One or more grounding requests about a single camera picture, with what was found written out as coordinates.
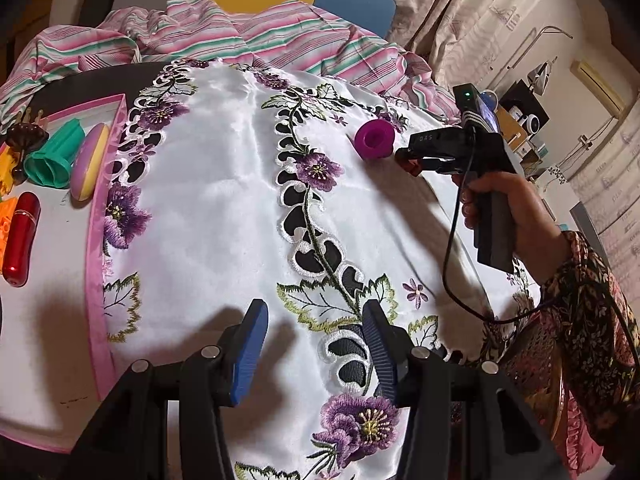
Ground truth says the white embroidered floral tablecloth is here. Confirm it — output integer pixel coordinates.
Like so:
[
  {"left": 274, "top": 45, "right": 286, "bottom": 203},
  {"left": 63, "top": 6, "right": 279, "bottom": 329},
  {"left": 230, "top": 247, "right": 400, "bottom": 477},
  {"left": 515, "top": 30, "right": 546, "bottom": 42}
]
[{"left": 92, "top": 57, "right": 541, "bottom": 480}]

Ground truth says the dark brown mushroom toy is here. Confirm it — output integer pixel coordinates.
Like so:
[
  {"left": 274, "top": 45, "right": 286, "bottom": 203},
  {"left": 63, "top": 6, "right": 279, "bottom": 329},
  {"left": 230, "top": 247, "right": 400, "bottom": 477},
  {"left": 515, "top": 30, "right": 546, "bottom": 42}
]
[{"left": 5, "top": 107, "right": 48, "bottom": 183}]

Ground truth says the person's patterned clothing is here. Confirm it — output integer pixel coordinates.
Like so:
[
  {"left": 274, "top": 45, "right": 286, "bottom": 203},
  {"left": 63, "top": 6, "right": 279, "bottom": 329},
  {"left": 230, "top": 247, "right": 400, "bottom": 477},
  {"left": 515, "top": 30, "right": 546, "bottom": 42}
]
[{"left": 480, "top": 305, "right": 606, "bottom": 480}]

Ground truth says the orange plastic toy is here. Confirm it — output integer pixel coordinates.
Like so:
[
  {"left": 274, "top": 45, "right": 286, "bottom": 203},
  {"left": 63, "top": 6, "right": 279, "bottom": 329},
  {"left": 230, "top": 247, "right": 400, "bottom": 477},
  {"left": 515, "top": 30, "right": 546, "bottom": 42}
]
[{"left": 0, "top": 195, "right": 21, "bottom": 268}]

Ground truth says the black speaker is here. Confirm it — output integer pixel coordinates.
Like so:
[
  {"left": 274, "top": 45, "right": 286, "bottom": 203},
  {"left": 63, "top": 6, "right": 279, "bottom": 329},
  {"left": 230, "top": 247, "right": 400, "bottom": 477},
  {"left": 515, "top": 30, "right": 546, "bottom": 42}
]
[{"left": 500, "top": 82, "right": 548, "bottom": 133}]

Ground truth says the pink green striped blanket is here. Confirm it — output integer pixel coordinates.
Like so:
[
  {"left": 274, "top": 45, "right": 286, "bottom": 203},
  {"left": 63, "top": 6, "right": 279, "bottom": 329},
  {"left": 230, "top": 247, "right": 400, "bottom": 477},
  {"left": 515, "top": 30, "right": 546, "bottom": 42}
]
[{"left": 0, "top": 0, "right": 461, "bottom": 126}]

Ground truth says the red lipstick tube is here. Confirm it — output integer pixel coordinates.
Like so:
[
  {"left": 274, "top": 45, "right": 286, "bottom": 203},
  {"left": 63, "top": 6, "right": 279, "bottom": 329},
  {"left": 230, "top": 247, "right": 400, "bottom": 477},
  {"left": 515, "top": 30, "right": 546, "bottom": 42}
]
[{"left": 1, "top": 191, "right": 42, "bottom": 287}]

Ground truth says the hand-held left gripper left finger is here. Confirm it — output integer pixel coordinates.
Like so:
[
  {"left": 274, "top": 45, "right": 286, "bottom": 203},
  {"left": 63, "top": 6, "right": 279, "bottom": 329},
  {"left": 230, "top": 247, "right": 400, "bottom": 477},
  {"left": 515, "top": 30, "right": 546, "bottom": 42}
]
[{"left": 57, "top": 299, "right": 271, "bottom": 480}]

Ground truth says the small red plastic piece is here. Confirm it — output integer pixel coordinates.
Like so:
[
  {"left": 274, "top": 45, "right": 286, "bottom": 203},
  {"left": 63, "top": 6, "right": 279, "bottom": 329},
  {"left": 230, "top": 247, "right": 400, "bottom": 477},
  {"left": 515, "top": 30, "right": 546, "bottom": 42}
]
[{"left": 394, "top": 148, "right": 420, "bottom": 174}]

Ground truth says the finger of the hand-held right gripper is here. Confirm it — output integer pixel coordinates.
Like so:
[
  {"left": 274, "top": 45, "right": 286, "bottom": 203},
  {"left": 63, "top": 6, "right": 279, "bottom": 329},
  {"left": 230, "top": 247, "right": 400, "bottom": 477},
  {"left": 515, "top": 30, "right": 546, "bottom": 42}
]
[{"left": 406, "top": 158, "right": 453, "bottom": 177}]

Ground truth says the pink rimmed tray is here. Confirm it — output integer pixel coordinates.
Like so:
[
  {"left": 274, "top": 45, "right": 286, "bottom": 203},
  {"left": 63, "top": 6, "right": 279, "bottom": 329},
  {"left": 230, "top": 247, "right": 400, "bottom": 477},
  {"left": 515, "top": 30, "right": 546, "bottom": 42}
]
[{"left": 0, "top": 92, "right": 136, "bottom": 456}]

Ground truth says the white air conditioner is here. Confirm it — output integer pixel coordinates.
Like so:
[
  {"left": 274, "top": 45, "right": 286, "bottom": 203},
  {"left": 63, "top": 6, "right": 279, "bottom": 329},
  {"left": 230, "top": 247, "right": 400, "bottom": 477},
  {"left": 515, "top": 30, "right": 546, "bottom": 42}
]
[{"left": 571, "top": 60, "right": 627, "bottom": 116}]

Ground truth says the beige curtain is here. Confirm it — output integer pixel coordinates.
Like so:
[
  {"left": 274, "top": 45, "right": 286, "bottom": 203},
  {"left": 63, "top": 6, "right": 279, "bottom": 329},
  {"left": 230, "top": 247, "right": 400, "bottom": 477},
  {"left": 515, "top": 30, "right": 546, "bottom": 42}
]
[{"left": 370, "top": 0, "right": 566, "bottom": 91}]

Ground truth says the person's right forearm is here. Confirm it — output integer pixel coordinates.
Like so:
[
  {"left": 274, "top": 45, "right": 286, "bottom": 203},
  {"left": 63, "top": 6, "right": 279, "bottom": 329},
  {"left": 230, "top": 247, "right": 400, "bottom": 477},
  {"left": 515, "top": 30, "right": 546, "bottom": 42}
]
[{"left": 540, "top": 230, "right": 640, "bottom": 466}]

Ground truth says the person's right hand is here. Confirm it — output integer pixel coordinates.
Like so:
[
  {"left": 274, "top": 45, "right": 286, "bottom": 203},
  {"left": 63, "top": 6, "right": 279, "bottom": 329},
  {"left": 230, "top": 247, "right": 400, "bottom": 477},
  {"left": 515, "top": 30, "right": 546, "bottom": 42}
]
[{"left": 460, "top": 174, "right": 567, "bottom": 272}]

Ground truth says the magenta plastic cup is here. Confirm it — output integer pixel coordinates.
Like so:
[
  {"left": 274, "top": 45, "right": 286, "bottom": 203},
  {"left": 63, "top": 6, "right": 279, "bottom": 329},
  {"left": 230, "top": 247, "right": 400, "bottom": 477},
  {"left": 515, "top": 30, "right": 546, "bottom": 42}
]
[{"left": 354, "top": 119, "right": 397, "bottom": 160}]

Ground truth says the purple yellow oval case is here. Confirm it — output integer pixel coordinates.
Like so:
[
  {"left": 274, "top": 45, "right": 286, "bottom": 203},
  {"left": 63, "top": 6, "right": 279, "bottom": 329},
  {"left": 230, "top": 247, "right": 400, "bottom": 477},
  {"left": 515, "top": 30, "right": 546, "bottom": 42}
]
[{"left": 69, "top": 122, "right": 111, "bottom": 202}]

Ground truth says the white lace curtain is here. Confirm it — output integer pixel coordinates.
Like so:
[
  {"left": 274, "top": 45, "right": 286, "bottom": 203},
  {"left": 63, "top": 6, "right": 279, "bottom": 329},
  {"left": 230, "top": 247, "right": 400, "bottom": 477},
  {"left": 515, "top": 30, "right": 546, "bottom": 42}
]
[{"left": 570, "top": 105, "right": 640, "bottom": 281}]

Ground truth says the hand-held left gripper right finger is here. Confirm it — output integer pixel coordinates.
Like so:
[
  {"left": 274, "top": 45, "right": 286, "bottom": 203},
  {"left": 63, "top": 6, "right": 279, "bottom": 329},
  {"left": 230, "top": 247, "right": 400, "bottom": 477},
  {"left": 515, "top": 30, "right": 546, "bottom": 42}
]
[{"left": 361, "top": 299, "right": 571, "bottom": 480}]

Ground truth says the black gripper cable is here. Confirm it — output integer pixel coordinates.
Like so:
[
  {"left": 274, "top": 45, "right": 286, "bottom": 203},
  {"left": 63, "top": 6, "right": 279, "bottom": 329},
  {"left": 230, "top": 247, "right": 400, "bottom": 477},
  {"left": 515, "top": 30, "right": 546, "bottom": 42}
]
[{"left": 442, "top": 127, "right": 640, "bottom": 361}]

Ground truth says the curved metal rod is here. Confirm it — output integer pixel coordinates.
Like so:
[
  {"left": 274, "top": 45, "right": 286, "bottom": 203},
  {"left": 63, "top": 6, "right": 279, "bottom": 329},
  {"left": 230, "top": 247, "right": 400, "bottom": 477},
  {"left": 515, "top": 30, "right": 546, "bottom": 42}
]
[{"left": 500, "top": 25, "right": 573, "bottom": 73}]

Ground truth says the green plastic cup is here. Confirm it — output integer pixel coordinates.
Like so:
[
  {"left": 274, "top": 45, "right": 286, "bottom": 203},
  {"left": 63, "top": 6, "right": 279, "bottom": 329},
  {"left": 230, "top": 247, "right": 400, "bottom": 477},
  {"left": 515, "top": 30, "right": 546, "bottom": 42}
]
[{"left": 24, "top": 117, "right": 83, "bottom": 190}]

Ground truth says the blue headboard panel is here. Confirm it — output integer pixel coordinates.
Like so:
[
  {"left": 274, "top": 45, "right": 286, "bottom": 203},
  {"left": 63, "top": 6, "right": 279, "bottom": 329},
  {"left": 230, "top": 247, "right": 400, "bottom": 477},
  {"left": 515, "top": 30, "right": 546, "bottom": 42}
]
[{"left": 315, "top": 0, "right": 397, "bottom": 38}]

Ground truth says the yellow plastic toy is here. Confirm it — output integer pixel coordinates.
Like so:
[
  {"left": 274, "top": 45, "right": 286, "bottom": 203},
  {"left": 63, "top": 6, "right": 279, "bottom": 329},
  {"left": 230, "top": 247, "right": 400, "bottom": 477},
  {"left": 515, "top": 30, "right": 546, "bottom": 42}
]
[{"left": 0, "top": 147, "right": 16, "bottom": 196}]

